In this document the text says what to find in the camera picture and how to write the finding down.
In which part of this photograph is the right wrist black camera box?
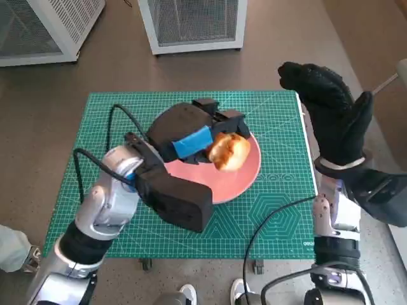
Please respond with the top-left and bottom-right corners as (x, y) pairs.
(343, 168), (407, 228)

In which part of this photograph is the green cutting mat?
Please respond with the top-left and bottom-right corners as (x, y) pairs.
(43, 90), (319, 260)

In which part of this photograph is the white mesh cabinet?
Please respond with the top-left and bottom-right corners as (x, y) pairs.
(137, 0), (248, 55)
(0, 0), (106, 67)

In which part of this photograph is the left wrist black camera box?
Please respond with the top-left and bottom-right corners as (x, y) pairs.
(123, 132), (214, 233)

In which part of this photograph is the left robot hand blue tape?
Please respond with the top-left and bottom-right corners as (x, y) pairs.
(146, 98), (252, 166)

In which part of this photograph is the pale stool with metal leg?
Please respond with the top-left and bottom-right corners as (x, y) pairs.
(370, 58), (407, 96)

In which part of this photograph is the long toy bread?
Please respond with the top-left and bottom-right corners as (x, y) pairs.
(208, 132), (251, 173)

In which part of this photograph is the right robot hand black glove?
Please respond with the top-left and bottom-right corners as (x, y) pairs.
(277, 61), (373, 168)

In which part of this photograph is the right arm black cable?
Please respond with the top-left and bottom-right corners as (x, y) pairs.
(242, 195), (322, 305)

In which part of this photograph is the pink bowl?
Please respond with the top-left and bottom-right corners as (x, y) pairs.
(163, 132), (262, 205)

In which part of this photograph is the person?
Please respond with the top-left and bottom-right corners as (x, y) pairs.
(0, 224), (43, 274)

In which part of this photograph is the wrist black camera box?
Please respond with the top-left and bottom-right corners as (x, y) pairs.
(343, 168), (407, 228)
(123, 132), (214, 233)

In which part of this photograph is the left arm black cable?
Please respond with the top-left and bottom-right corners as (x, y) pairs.
(72, 104), (150, 204)

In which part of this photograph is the pale grey box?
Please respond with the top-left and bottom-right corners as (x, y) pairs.
(386, 222), (407, 277)

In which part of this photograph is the white shoe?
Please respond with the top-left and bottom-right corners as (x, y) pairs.
(179, 283), (198, 305)
(230, 278), (252, 305)

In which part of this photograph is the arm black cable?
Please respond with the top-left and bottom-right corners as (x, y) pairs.
(242, 195), (322, 305)
(72, 104), (150, 204)

